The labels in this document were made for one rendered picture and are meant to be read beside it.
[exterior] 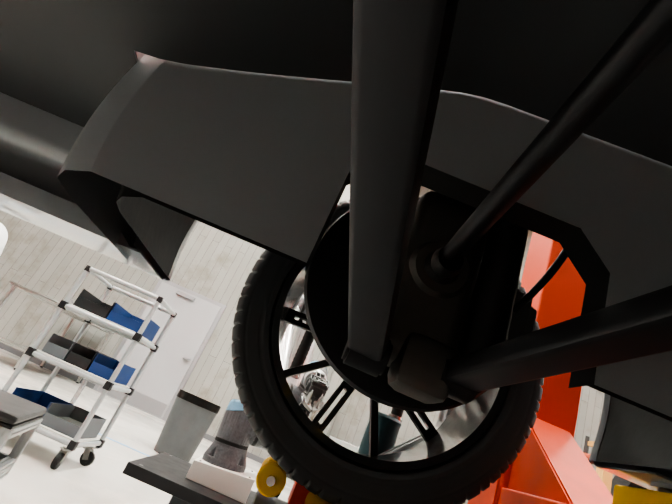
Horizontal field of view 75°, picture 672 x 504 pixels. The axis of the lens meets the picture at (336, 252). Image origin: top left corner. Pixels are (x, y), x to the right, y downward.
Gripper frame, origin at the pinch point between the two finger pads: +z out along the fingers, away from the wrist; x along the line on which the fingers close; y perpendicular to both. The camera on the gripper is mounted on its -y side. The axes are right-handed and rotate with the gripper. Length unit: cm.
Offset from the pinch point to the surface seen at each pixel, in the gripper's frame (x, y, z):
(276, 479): -9, 10, 62
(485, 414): 24, 37, 58
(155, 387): -174, -312, -593
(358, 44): -23, 66, 122
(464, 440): 21, 32, 62
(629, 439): 36, 48, 78
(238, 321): -29, 33, 56
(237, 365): -25, 27, 60
